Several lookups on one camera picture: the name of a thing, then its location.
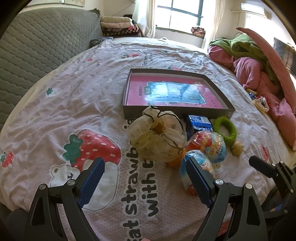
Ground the walnut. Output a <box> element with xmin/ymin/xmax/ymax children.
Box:
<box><xmin>231</xmin><ymin>140</ymin><xmax>244</xmax><ymax>156</ymax></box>

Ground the red surprise egg toy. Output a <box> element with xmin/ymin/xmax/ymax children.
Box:
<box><xmin>186</xmin><ymin>131</ymin><xmax>227</xmax><ymax>163</ymax></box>

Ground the blue surprise egg toy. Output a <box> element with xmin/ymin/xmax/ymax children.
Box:
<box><xmin>180</xmin><ymin>150</ymin><xmax>213</xmax><ymax>196</ymax></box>

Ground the green fuzzy ring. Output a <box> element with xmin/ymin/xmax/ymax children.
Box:
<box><xmin>212</xmin><ymin>116</ymin><xmax>238</xmax><ymax>147</ymax></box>

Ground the blue snack packet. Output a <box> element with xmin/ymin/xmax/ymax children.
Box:
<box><xmin>184</xmin><ymin>115</ymin><xmax>213</xmax><ymax>140</ymax></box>

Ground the orange tangerine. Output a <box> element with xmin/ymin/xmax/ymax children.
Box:
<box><xmin>166</xmin><ymin>148</ymin><xmax>186</xmax><ymax>169</ymax></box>

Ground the cream mesh drawstring pouch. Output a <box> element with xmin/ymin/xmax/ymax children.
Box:
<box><xmin>127</xmin><ymin>106</ymin><xmax>187</xmax><ymax>162</ymax></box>

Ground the snack pile at bedside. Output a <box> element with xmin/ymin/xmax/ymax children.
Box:
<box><xmin>246</xmin><ymin>88</ymin><xmax>269</xmax><ymax>114</ymax></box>

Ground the pink crumpled quilt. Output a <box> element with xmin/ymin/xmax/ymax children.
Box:
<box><xmin>208</xmin><ymin>46</ymin><xmax>295</xmax><ymax>150</ymax></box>

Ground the pink pillow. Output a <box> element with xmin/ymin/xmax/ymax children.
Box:
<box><xmin>236</xmin><ymin>27</ymin><xmax>295</xmax><ymax>114</ymax></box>

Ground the grey shallow cardboard box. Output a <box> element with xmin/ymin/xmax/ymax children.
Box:
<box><xmin>122</xmin><ymin>68</ymin><xmax>235</xmax><ymax>120</ymax></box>

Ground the strawberry print bed sheet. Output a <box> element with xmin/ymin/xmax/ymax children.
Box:
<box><xmin>1</xmin><ymin>41</ymin><xmax>295</xmax><ymax>240</ymax></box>

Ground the green blanket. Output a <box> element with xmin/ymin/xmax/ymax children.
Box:
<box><xmin>209</xmin><ymin>34</ymin><xmax>278</xmax><ymax>82</ymax></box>

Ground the patterned item on windowsill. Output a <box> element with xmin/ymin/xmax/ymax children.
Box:
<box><xmin>191</xmin><ymin>26</ymin><xmax>206</xmax><ymax>38</ymax></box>

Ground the white air conditioner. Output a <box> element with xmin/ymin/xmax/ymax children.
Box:
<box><xmin>241</xmin><ymin>3</ymin><xmax>271</xmax><ymax>19</ymax></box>

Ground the grey quilted headboard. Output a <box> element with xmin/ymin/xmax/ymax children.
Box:
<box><xmin>1</xmin><ymin>8</ymin><xmax>103</xmax><ymax>125</ymax></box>

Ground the white curtain right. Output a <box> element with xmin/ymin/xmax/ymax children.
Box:
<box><xmin>202</xmin><ymin>0</ymin><xmax>226</xmax><ymax>49</ymax></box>

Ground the white curtain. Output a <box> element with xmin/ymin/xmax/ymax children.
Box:
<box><xmin>202</xmin><ymin>0</ymin><xmax>226</xmax><ymax>49</ymax></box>
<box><xmin>133</xmin><ymin>0</ymin><xmax>156</xmax><ymax>38</ymax></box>

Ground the stack of folded blankets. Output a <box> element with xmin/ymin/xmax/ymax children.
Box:
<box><xmin>100</xmin><ymin>16</ymin><xmax>142</xmax><ymax>38</ymax></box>

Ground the white curtain left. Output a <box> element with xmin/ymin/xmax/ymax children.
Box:
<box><xmin>133</xmin><ymin>0</ymin><xmax>156</xmax><ymax>38</ymax></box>

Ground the dark wall-mounted screen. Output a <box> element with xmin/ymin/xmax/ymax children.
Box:
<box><xmin>273</xmin><ymin>38</ymin><xmax>296</xmax><ymax>76</ymax></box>

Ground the window with dark frame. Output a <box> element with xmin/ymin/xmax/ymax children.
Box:
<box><xmin>155</xmin><ymin>0</ymin><xmax>216</xmax><ymax>33</ymax></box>

